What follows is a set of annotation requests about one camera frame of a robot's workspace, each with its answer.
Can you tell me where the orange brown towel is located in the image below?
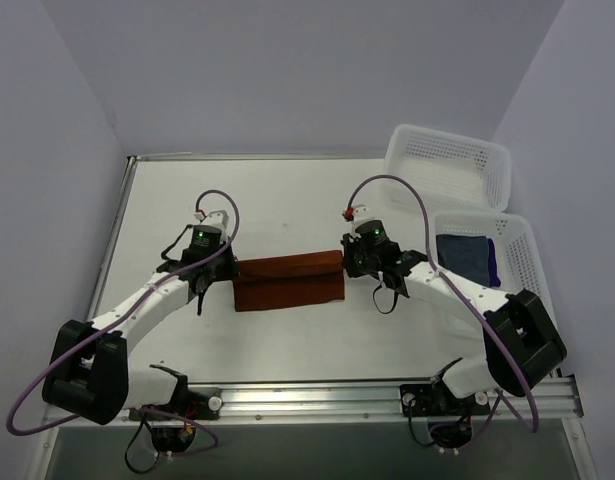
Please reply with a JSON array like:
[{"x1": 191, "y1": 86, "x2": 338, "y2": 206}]
[{"x1": 232, "y1": 250, "x2": 345, "y2": 313}]

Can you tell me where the blue denim towel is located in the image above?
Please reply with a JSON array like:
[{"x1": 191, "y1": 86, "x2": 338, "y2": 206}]
[{"x1": 436, "y1": 234, "x2": 490, "y2": 287}]

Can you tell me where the purple towel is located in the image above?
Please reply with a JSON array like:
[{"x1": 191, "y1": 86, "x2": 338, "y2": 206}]
[{"x1": 487, "y1": 238, "x2": 502, "y2": 288}]

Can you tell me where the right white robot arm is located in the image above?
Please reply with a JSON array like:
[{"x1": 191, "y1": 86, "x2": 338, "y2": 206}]
[{"x1": 341, "y1": 218, "x2": 567, "y2": 399}]

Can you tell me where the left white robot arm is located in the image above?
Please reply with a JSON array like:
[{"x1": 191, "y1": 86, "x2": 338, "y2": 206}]
[{"x1": 42, "y1": 220, "x2": 237, "y2": 425}]

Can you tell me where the white source basket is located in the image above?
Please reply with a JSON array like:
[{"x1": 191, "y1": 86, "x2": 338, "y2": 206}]
[{"x1": 384, "y1": 124, "x2": 512, "y2": 212}]

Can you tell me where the white stacking basket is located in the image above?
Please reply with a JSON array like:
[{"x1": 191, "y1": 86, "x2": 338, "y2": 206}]
[{"x1": 430, "y1": 210, "x2": 556, "y2": 319}]

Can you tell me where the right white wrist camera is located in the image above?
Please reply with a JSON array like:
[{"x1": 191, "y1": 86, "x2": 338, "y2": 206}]
[{"x1": 342, "y1": 204, "x2": 374, "y2": 223}]

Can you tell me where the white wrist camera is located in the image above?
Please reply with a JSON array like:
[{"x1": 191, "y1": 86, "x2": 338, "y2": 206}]
[
  {"x1": 342, "y1": 204, "x2": 374, "y2": 223},
  {"x1": 194, "y1": 210, "x2": 229, "y2": 231}
]

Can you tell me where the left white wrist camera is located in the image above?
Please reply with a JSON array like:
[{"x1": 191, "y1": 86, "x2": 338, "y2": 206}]
[{"x1": 194, "y1": 210, "x2": 229, "y2": 231}]

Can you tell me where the aluminium mounting rail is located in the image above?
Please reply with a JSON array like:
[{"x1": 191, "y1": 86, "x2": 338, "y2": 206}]
[{"x1": 41, "y1": 377, "x2": 586, "y2": 426}]

